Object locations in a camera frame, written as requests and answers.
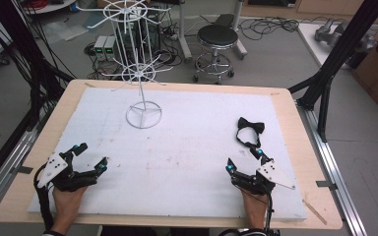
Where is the thick black gripper cable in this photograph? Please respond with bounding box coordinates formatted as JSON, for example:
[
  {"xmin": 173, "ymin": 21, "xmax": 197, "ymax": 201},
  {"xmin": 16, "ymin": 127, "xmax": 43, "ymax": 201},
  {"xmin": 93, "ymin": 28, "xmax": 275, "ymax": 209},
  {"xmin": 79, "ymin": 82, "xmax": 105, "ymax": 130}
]
[{"xmin": 32, "ymin": 162, "xmax": 56, "ymax": 232}]

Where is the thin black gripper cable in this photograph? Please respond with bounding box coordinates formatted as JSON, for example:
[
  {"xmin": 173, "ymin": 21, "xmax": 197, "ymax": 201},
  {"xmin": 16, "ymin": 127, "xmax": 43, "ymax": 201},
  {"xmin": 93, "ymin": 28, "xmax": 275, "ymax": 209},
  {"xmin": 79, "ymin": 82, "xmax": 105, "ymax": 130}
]
[{"xmin": 218, "ymin": 191, "xmax": 281, "ymax": 236}]

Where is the grey metal device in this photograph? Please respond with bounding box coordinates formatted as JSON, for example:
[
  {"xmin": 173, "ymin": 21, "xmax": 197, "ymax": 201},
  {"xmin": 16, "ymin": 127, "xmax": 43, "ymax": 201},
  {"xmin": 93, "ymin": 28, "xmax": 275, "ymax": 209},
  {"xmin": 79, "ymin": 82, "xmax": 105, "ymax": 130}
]
[{"xmin": 314, "ymin": 18, "xmax": 377, "ymax": 50}]

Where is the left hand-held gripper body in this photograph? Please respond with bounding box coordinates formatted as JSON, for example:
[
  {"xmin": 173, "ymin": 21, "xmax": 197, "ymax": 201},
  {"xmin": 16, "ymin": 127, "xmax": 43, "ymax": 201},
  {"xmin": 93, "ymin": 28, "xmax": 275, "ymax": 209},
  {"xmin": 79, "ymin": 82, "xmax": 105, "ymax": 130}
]
[{"xmin": 36, "ymin": 150, "xmax": 99, "ymax": 193}]

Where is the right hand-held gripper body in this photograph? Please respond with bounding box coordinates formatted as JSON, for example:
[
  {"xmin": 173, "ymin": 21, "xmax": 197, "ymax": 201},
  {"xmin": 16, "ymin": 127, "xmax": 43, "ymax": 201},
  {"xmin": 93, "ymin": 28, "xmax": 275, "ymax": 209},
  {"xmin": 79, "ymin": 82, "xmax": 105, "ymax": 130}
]
[{"xmin": 229, "ymin": 160, "xmax": 297, "ymax": 197}]

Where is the black round stool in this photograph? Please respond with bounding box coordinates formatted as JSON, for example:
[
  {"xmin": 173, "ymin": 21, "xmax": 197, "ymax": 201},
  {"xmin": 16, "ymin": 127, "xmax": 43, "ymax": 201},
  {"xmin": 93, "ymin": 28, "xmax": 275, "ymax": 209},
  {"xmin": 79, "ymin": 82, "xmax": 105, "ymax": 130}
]
[{"xmin": 192, "ymin": 24, "xmax": 240, "ymax": 86}]

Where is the thin wooden stick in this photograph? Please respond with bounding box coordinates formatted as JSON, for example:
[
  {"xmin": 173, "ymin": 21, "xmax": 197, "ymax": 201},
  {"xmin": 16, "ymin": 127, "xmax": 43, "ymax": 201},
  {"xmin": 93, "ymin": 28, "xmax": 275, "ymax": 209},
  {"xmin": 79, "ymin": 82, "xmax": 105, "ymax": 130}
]
[{"xmin": 302, "ymin": 199, "xmax": 328, "ymax": 226}]

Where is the black bow tie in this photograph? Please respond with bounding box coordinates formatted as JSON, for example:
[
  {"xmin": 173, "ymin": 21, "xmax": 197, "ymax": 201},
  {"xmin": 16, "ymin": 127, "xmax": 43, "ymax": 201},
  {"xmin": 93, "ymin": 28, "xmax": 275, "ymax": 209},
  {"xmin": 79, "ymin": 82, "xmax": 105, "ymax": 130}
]
[{"xmin": 235, "ymin": 116, "xmax": 266, "ymax": 149}]

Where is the white table leg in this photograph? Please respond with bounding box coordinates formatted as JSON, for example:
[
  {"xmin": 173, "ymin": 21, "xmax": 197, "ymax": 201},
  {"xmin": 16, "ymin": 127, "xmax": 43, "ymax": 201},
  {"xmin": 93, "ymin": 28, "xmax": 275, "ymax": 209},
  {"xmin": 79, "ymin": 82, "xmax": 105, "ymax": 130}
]
[
  {"xmin": 230, "ymin": 0, "xmax": 249, "ymax": 61},
  {"xmin": 176, "ymin": 0, "xmax": 194, "ymax": 64}
]

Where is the grey power supply unit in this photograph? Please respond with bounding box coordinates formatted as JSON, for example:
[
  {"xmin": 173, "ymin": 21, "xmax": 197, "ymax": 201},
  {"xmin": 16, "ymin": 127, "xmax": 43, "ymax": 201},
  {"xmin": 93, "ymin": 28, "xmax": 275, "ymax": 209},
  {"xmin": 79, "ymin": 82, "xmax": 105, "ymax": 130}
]
[
  {"xmin": 103, "ymin": 34, "xmax": 118, "ymax": 62},
  {"xmin": 93, "ymin": 34, "xmax": 108, "ymax": 62}
]

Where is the tangle of black floor cables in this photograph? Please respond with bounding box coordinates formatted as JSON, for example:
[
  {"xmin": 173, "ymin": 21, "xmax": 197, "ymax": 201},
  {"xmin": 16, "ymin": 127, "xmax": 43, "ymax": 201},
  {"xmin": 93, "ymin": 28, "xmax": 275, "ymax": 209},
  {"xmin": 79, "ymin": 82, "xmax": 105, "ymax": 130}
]
[{"xmin": 239, "ymin": 16, "xmax": 301, "ymax": 42}]

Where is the white foam board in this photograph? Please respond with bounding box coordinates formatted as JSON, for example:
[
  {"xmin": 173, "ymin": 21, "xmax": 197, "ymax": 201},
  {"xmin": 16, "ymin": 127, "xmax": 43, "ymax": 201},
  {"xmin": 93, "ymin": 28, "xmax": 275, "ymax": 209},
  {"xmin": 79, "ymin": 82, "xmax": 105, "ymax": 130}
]
[{"xmin": 27, "ymin": 87, "xmax": 308, "ymax": 221}]

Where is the dark foot pedal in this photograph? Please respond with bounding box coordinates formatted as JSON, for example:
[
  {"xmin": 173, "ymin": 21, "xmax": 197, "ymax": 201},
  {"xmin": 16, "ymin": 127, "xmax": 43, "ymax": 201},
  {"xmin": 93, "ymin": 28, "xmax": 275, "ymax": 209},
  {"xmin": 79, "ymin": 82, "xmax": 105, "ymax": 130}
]
[{"xmin": 214, "ymin": 13, "xmax": 235, "ymax": 29}]

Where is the person's left hand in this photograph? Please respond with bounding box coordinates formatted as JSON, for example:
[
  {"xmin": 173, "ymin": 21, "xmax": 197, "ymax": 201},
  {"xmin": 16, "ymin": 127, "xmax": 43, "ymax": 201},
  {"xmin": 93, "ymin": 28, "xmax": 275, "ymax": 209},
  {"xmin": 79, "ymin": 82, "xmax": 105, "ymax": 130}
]
[{"xmin": 50, "ymin": 185, "xmax": 90, "ymax": 234}]

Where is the aluminium rail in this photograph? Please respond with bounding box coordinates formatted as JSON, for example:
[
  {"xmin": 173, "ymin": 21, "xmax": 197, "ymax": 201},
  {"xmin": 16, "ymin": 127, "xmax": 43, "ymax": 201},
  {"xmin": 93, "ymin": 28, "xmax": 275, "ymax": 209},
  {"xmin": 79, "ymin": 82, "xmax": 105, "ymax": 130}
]
[
  {"xmin": 296, "ymin": 104, "xmax": 369, "ymax": 236},
  {"xmin": 0, "ymin": 127, "xmax": 45, "ymax": 219}
]

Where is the person's right hand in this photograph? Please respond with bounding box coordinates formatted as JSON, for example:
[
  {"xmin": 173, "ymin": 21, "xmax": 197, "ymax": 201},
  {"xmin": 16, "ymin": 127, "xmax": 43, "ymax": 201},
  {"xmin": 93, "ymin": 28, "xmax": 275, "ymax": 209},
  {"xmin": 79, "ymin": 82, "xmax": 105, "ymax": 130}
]
[{"xmin": 240, "ymin": 188, "xmax": 271, "ymax": 230}]

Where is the white wire display rack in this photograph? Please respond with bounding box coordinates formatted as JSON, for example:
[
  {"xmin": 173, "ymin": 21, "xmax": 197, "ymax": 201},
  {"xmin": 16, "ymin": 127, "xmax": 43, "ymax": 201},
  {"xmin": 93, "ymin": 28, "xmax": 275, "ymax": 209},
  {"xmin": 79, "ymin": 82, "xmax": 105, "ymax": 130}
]
[{"xmin": 75, "ymin": 0, "xmax": 175, "ymax": 130}]

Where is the black metal frame post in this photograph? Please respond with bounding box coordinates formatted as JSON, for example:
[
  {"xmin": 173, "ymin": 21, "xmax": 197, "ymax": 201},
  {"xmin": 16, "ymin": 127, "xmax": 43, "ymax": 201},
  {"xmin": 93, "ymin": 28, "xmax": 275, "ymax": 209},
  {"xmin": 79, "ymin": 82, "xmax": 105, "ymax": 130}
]
[
  {"xmin": 0, "ymin": 0, "xmax": 75, "ymax": 195},
  {"xmin": 288, "ymin": 0, "xmax": 378, "ymax": 144}
]

